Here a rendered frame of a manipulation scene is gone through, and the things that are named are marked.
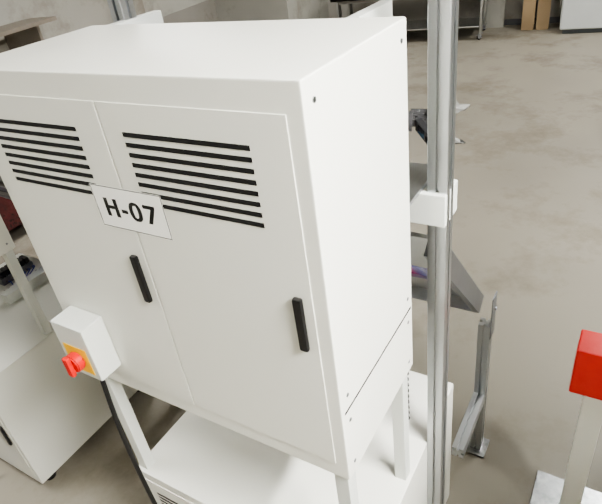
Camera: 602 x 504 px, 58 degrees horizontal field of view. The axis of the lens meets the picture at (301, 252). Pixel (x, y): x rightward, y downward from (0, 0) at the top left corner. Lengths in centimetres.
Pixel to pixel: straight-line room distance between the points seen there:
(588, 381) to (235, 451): 100
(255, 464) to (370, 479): 31
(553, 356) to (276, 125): 229
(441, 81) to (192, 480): 118
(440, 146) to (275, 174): 44
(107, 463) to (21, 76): 191
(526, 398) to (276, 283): 191
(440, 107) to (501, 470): 162
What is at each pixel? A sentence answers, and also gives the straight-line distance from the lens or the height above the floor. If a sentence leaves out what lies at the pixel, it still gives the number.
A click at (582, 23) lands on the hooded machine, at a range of 844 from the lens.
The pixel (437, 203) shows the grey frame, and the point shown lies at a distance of 108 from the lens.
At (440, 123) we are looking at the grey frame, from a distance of 103.
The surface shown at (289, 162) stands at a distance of 66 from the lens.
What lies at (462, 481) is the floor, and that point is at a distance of 228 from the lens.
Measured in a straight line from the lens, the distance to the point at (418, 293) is 193.
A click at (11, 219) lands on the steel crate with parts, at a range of 459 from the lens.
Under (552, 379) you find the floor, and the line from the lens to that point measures 268.
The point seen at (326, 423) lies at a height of 114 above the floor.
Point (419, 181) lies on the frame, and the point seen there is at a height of 139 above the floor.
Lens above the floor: 188
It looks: 32 degrees down
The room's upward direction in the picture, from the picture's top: 8 degrees counter-clockwise
